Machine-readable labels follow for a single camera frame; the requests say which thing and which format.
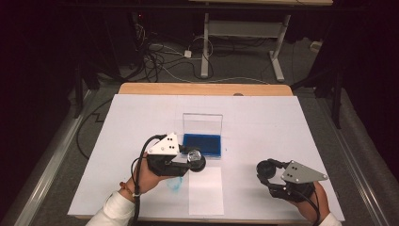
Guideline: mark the person's right hand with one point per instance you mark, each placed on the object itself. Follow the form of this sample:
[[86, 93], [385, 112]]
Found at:
[[316, 207]]

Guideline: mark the aluminium rail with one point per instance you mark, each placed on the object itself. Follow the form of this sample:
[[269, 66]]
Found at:
[[360, 175], [50, 169]]

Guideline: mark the white-legged desk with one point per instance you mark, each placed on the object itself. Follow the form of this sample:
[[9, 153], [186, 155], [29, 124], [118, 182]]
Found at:
[[244, 29]]

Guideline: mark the clear-knob black stamp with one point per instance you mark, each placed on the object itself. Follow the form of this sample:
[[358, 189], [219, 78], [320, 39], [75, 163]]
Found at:
[[198, 166]]

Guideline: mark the black metal stand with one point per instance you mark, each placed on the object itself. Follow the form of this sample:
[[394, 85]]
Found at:
[[337, 103], [78, 94]]

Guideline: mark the blue ink pad clear case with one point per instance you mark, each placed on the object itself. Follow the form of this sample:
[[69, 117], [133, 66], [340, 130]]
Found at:
[[202, 144]]

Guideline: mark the person's left hand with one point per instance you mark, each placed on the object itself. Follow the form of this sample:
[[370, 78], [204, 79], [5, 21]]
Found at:
[[146, 179]]

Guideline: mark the large white board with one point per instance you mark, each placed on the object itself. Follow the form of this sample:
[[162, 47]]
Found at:
[[257, 125]]

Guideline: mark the white paper sheet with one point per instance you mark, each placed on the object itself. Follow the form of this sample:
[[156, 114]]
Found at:
[[207, 191]]

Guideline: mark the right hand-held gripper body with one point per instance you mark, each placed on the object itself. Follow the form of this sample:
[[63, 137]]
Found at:
[[301, 174]]

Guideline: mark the white power adapter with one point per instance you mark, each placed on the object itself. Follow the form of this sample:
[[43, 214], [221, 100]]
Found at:
[[187, 53]]

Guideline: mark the small white box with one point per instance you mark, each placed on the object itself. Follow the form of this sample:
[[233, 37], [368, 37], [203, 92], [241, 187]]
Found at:
[[316, 46]]

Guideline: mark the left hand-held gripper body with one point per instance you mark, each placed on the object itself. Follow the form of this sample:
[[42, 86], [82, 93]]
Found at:
[[164, 147]]

